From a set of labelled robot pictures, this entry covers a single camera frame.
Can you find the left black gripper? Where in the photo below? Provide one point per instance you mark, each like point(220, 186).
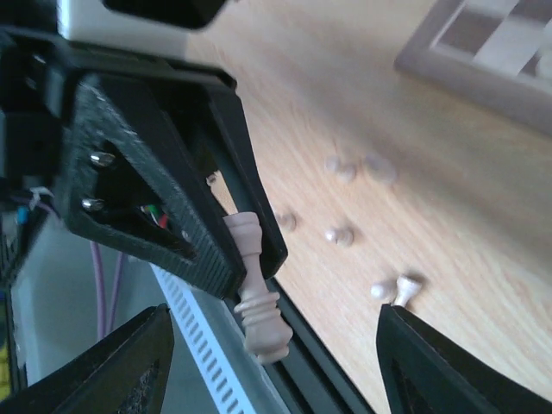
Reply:
point(39, 76)

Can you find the light chess bishop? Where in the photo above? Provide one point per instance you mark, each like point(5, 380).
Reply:
point(267, 335)

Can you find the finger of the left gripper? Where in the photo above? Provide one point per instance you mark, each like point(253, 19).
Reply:
point(218, 109)
point(130, 182)

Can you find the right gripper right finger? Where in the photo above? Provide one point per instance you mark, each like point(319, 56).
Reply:
point(425, 372)

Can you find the light lying chess piece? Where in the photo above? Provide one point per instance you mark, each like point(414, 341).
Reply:
point(408, 286)

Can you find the light blue cable duct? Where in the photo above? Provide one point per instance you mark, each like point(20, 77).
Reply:
point(219, 376)

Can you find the light chess pawn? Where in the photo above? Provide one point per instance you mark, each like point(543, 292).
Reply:
point(383, 290)
point(286, 221)
point(344, 171)
point(340, 236)

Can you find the wooden chessboard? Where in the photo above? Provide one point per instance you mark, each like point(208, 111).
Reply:
point(494, 53)

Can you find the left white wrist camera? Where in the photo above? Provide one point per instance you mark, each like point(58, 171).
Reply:
point(91, 22)

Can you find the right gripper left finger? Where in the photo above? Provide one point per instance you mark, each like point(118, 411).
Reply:
point(126, 372)

